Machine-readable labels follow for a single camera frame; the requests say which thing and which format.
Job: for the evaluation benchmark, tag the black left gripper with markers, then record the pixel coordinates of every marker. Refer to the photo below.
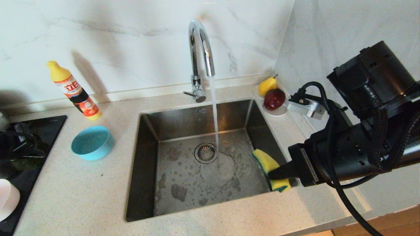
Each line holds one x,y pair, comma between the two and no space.
16,146

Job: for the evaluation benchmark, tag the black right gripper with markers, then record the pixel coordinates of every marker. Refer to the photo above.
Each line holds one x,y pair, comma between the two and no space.
351,155

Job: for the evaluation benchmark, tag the yellow fish-shaped sponge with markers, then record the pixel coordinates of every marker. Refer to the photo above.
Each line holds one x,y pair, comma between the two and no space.
265,160

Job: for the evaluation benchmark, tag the pink plastic bowl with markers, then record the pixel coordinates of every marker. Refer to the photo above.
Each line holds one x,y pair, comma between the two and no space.
8,200

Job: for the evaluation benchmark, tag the blue plastic bowl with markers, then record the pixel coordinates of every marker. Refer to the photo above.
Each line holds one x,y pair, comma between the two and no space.
92,144

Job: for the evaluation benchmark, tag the orange yellow dish soap bottle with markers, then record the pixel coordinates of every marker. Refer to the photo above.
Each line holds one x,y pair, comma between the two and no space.
77,95

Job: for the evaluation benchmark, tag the stainless steel sink basin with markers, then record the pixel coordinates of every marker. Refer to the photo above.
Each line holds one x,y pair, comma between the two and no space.
183,196

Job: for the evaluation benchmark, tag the black induction cooktop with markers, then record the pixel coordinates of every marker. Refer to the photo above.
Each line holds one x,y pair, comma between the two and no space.
52,126

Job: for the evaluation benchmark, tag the small white dish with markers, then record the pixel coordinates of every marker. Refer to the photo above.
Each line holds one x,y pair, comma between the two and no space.
277,113

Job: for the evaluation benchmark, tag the dark red apple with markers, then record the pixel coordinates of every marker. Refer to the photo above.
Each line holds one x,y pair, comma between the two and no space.
275,99

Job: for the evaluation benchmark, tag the round metal drain strainer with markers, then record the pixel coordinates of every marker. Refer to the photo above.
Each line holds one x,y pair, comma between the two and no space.
204,152

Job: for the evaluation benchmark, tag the yellow pear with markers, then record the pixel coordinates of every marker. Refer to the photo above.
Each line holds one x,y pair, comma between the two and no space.
267,86

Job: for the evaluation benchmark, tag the clear running water stream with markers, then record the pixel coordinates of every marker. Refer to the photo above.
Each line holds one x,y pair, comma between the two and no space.
215,114

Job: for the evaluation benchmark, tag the black braided right arm sleeve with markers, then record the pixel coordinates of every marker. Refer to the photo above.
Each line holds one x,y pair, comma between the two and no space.
379,137

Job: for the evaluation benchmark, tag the chrome gooseneck faucet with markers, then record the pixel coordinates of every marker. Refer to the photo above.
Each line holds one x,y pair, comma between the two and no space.
194,52

